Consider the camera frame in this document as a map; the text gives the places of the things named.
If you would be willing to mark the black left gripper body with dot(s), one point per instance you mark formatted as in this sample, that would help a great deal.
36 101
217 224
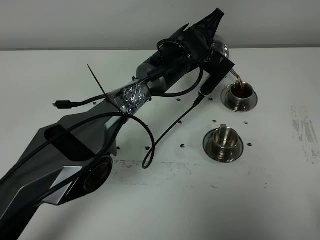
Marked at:
197 41

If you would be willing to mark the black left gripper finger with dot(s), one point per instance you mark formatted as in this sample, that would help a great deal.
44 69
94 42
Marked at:
208 26

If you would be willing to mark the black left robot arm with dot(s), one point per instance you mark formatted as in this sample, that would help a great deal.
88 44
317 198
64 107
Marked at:
73 157

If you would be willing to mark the far stainless steel saucer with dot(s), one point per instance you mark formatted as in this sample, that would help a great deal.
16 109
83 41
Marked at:
237 108

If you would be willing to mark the stainless steel saucer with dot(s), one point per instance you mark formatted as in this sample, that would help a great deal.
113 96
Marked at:
237 108
207 146

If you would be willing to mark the far stainless steel teacup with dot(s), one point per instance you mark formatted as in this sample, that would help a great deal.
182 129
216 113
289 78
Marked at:
240 95

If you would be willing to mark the stainless steel teacup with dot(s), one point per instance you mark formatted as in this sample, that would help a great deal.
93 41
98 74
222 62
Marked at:
224 140
240 95

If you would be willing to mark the near stainless steel saucer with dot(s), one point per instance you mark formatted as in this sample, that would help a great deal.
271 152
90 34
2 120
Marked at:
207 146

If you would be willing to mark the near stainless steel teacup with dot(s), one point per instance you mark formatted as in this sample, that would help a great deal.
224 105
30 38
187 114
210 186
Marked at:
224 140

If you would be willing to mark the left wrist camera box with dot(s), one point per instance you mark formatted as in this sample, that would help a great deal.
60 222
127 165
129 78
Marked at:
218 66

